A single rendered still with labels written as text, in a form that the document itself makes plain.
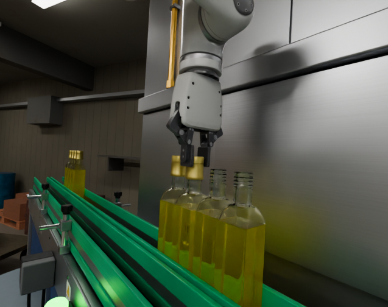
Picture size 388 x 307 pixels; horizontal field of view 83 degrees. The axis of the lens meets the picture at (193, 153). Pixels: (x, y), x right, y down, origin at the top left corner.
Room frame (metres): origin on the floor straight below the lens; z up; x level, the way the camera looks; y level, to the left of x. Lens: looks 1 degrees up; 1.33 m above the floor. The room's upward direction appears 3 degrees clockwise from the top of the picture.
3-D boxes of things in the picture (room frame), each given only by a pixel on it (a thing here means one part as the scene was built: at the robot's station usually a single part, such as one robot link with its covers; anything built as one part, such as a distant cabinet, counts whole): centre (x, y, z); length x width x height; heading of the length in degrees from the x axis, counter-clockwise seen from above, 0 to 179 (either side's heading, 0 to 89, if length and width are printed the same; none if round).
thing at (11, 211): (4.18, 3.07, 0.21); 1.14 x 0.81 x 0.41; 64
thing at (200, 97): (0.43, 0.00, 1.44); 0.10 x 0.07 x 0.11; 130
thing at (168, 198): (0.48, 0.03, 1.16); 0.06 x 0.06 x 0.21; 40
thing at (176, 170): (0.48, 0.03, 1.31); 0.04 x 0.04 x 0.04
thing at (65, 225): (0.59, 0.36, 1.11); 0.07 x 0.04 x 0.13; 130
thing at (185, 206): (0.43, 0.00, 1.16); 0.06 x 0.06 x 0.21; 40
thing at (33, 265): (0.66, 0.45, 0.96); 0.08 x 0.08 x 0.08; 40
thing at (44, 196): (0.94, 0.65, 1.11); 0.07 x 0.04 x 0.13; 130
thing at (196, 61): (0.43, -0.01, 1.50); 0.09 x 0.08 x 0.03; 130
